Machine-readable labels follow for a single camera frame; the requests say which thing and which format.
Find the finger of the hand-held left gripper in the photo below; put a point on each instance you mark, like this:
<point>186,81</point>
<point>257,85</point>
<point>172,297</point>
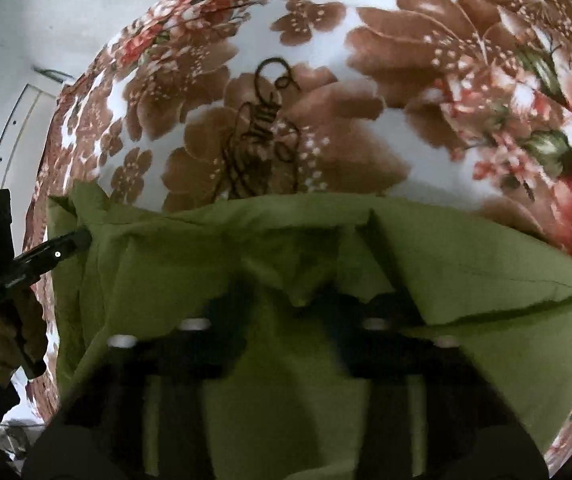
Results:
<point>50,255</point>

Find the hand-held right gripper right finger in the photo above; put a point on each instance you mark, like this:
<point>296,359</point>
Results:
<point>366,355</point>

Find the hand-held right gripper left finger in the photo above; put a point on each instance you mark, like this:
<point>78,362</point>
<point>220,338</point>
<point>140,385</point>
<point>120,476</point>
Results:
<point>205,355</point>

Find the olive green hooded jacket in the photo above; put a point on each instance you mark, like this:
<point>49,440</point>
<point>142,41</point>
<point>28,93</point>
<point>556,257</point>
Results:
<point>466,285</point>

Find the person's left hand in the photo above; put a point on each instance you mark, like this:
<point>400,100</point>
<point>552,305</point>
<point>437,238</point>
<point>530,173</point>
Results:
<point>10,330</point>

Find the white bed headboard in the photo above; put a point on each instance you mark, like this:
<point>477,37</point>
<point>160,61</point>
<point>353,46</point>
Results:
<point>20,125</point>

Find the black thread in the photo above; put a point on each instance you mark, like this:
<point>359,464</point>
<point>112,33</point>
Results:
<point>266,130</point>

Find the brown red floral blanket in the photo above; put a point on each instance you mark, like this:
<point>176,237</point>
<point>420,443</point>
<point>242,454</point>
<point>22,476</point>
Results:
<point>366,85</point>

